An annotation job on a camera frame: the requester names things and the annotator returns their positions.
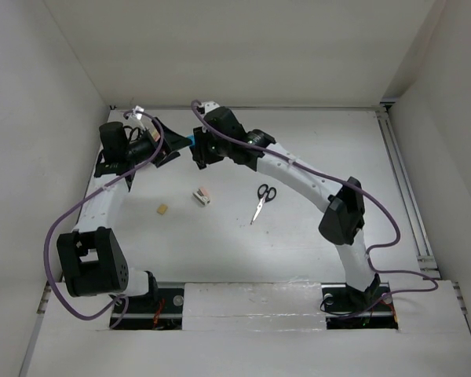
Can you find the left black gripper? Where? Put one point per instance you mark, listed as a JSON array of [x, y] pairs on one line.
[[171, 142]]

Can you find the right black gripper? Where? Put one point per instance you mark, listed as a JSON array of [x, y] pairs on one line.
[[201, 153]]

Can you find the blue black highlighter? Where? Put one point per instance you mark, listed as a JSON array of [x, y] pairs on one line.
[[192, 140]]

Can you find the tan eraser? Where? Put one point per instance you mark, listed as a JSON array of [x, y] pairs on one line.
[[162, 209]]

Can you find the black handled scissors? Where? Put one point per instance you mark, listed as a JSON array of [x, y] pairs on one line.
[[265, 193]]

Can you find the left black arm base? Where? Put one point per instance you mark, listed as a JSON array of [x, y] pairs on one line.
[[166, 314]]

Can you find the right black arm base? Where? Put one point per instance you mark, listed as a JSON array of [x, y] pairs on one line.
[[336, 302]]

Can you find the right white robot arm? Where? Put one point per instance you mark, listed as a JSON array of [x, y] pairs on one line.
[[341, 205]]

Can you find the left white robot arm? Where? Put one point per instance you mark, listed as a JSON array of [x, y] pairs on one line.
[[92, 261]]

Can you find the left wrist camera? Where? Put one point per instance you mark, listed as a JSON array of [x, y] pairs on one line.
[[141, 119]]

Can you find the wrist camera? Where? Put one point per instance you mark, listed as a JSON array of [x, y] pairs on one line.
[[141, 119], [207, 107]]

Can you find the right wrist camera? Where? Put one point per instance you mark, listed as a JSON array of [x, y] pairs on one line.
[[207, 107]]

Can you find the aluminium rail right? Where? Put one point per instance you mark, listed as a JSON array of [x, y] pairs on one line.
[[403, 181]]

